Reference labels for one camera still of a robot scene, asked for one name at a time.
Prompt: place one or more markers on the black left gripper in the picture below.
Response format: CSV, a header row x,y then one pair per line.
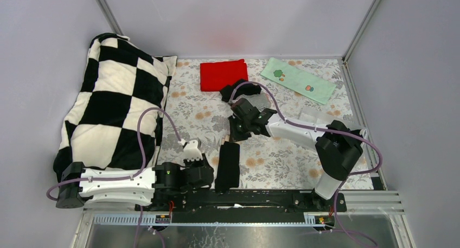
x,y
202,163

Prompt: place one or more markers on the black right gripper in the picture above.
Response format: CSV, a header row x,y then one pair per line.
x,y
234,136

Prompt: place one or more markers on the black underwear beige waistband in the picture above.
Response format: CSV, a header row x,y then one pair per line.
x,y
228,173

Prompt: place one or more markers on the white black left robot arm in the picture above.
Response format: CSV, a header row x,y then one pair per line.
x,y
83,186

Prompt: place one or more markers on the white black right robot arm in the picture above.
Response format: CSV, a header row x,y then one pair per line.
x,y
337,147

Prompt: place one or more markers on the grey striped underwear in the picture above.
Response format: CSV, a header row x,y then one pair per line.
x,y
260,101

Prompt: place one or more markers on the black crumpled garment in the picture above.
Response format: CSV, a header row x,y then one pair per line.
x,y
245,89

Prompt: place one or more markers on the red folded cloth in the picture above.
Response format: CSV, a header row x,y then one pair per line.
x,y
214,76

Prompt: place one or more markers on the mint green printed cloth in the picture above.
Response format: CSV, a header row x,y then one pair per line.
x,y
302,82

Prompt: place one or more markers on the clear plastic organizer box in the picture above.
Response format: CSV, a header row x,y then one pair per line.
x,y
308,114

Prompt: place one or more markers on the black white checkered blanket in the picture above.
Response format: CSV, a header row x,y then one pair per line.
x,y
116,120

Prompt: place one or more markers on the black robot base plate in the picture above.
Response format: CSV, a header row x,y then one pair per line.
x,y
290,200

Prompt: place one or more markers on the aluminium frame rail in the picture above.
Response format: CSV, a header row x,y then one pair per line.
x,y
359,202

